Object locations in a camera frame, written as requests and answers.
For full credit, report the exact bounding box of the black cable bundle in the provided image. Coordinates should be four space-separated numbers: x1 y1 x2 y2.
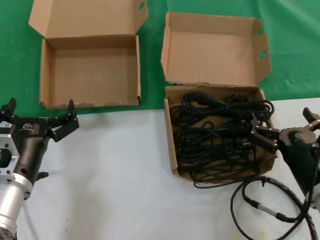
169 104 226 126
180 92 275 126

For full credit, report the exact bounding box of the black tangled cable pile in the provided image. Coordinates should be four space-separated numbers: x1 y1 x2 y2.
174 119 272 190

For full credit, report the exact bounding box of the green table cloth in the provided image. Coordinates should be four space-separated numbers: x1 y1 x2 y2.
0 0 320 117

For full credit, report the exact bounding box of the black cable with silver connector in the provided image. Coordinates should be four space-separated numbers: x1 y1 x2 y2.
229 174 313 240

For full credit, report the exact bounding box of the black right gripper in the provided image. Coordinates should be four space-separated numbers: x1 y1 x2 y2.
250 107 320 196

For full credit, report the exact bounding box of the cardboard box with intact lid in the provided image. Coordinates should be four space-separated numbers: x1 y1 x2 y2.
28 0 149 111

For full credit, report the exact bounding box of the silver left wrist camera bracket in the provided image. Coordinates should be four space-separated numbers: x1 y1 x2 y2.
0 121 21 176

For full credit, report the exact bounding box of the cardboard box with torn lid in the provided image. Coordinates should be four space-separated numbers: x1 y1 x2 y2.
160 11 279 186

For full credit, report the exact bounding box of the black spiral wrapped cable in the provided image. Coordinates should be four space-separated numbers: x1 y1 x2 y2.
262 176 316 240

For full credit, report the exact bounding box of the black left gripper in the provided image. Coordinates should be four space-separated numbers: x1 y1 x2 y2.
0 97 80 185

